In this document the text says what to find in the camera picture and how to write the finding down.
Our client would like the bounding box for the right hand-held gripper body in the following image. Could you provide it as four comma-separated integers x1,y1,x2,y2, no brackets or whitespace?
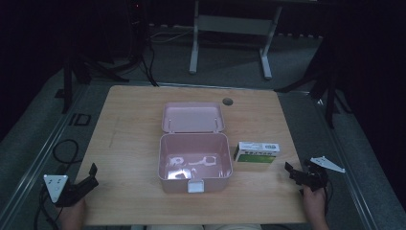
292,155,347,193

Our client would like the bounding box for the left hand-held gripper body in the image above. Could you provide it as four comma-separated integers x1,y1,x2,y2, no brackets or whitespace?
43,173,100,208

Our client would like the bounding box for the green and white medicine box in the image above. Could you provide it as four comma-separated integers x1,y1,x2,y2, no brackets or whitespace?
233,141,282,165

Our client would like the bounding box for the pink plastic storage box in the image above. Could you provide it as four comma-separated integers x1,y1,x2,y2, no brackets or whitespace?
157,102,234,195

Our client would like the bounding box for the person's left hand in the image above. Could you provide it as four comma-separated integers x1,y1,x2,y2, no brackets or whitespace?
55,196,86,230

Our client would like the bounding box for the person's right hand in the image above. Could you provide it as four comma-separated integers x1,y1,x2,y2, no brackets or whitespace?
302,185,330,230

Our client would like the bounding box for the black tripod stand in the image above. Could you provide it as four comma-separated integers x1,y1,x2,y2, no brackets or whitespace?
274,34,353,130
61,0,160,115

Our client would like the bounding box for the black cable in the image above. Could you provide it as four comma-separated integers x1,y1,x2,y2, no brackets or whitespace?
33,185,63,230
52,139,83,166

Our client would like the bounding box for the white metal desk frame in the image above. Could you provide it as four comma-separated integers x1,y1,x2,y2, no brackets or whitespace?
189,0,320,81

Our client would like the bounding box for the white cable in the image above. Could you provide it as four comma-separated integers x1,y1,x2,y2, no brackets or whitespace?
148,28,195,44

